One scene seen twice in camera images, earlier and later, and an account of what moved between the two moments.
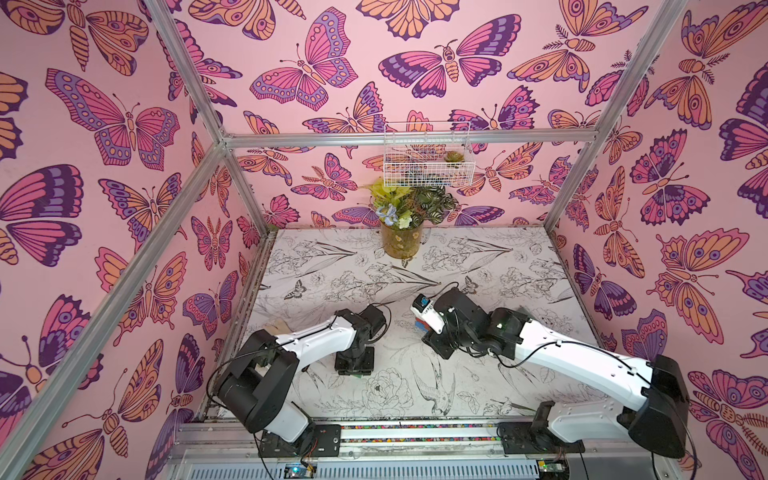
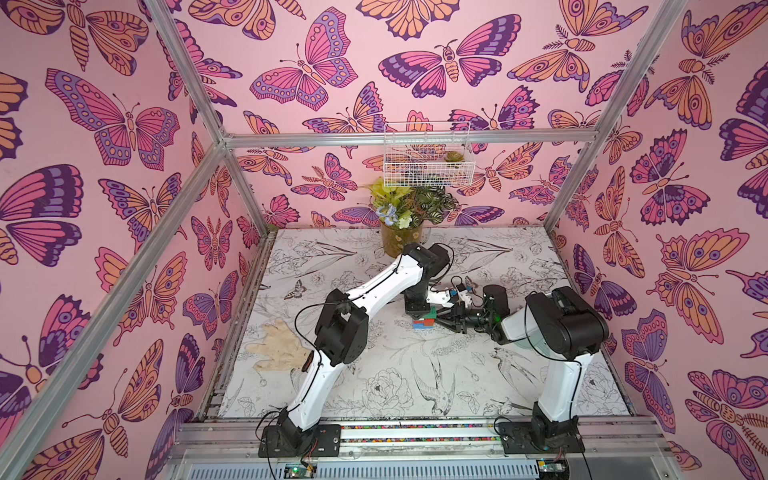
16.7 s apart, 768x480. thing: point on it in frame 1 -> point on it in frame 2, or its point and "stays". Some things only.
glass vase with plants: [402, 212] stays
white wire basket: [428, 154] stays
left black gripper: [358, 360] -> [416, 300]
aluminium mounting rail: [221, 450] stays
